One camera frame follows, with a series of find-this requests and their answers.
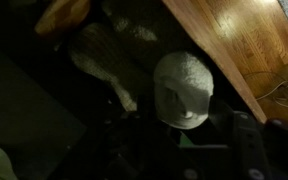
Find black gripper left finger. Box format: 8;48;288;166
93;97;191;180

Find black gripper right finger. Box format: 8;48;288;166
233;111;271;180

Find woven basket drawer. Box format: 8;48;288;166
162;0;267;122

